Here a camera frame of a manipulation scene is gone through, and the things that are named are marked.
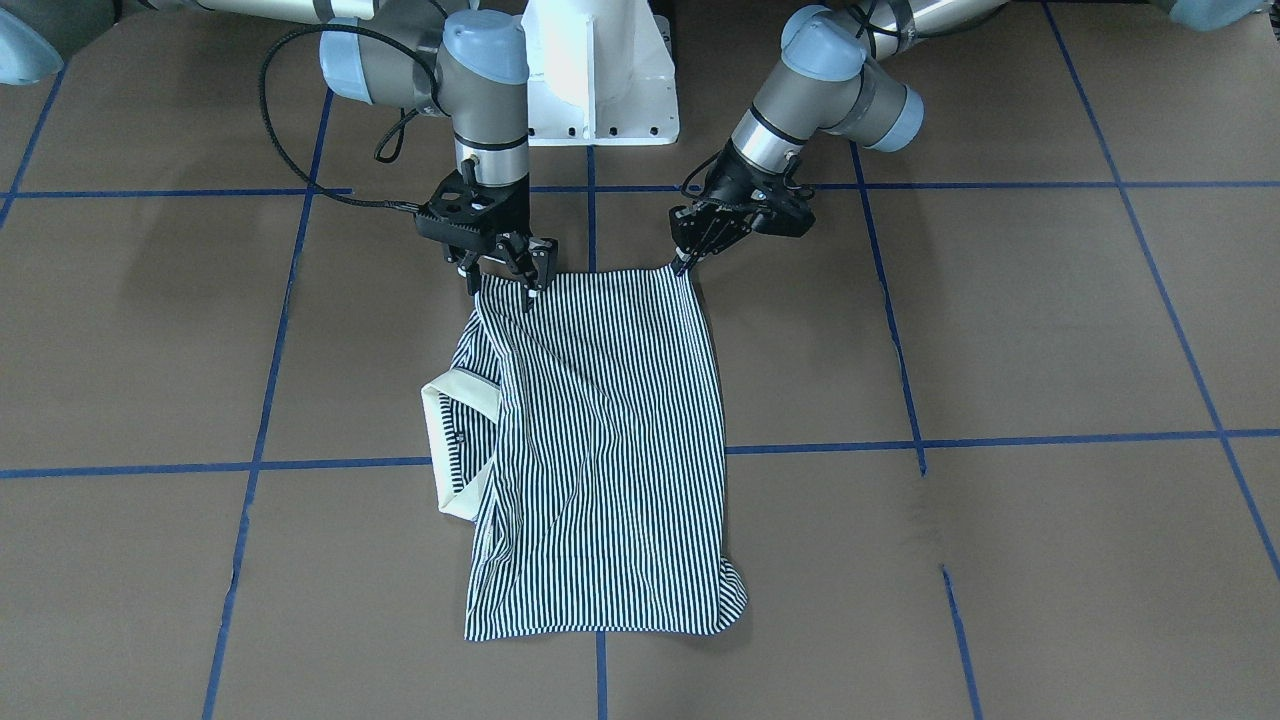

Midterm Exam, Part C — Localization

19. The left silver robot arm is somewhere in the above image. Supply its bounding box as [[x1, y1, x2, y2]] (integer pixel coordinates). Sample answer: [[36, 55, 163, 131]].
[[669, 1, 1277, 275]]

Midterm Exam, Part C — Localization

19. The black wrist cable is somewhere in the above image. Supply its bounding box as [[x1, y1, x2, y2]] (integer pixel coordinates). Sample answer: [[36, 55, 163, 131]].
[[259, 22, 451, 213]]

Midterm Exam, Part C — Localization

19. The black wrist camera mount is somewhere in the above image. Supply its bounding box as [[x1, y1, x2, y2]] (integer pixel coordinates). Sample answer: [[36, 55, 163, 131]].
[[413, 170, 532, 255]]

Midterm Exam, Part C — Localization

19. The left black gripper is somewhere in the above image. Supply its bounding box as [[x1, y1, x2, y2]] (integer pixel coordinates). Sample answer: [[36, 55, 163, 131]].
[[669, 143, 801, 277]]

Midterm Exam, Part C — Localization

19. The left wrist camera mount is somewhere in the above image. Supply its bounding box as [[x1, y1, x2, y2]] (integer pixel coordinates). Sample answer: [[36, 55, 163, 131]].
[[750, 179, 815, 237]]

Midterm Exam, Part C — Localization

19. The striped polo shirt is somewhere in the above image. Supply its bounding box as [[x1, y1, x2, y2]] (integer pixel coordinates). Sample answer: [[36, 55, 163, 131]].
[[421, 268, 748, 642]]

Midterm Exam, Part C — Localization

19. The white pedestal column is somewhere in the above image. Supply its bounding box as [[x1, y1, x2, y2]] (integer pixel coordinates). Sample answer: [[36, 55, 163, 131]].
[[522, 1, 681, 147]]

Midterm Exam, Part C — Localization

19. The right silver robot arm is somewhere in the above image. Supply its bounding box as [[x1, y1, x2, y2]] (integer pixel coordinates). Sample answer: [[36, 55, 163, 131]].
[[196, 1, 558, 310]]

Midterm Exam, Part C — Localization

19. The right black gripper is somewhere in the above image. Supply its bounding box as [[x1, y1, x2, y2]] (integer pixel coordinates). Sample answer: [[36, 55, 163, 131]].
[[445, 179, 558, 313]]

